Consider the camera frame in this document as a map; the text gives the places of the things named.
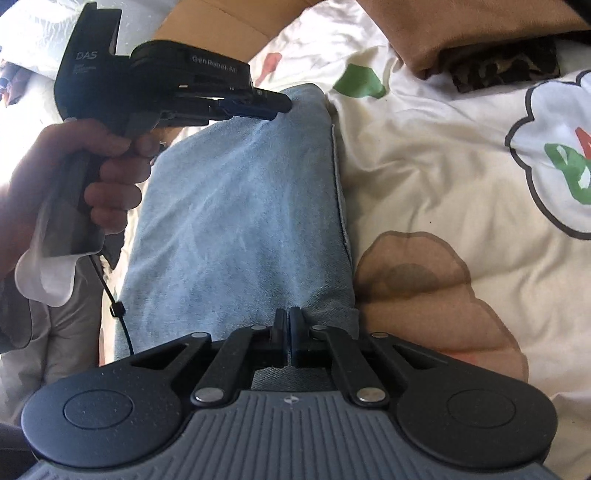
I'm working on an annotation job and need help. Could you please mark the light blue denim pants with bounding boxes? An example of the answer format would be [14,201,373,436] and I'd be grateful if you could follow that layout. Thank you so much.
[114,84,360,358]

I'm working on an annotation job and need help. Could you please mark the person left hand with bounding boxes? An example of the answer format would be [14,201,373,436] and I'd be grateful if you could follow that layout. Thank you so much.
[1,119,159,277]

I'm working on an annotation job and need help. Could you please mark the brown cardboard sheet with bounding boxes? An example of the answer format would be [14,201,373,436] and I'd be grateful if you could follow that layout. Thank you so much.
[153,0,319,62]

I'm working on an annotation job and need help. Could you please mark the white quilt bundle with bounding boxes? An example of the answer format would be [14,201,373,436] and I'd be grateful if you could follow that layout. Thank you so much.
[1,0,85,80]

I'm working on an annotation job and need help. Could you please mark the black garment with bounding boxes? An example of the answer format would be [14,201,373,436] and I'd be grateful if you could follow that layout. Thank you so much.
[101,232,125,270]

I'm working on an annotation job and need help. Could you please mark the cream cartoon bear bedsheet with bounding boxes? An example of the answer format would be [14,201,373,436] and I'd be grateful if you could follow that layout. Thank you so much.
[98,0,591,480]

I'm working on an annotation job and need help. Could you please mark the dark grey pillow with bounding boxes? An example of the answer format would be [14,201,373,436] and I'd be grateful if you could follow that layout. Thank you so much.
[1,257,103,426]

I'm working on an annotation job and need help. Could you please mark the folded brown garment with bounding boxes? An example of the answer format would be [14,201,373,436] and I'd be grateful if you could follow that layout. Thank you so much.
[360,0,590,79]

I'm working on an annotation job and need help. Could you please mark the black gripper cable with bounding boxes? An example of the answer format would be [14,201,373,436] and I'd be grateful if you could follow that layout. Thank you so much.
[87,253,136,357]

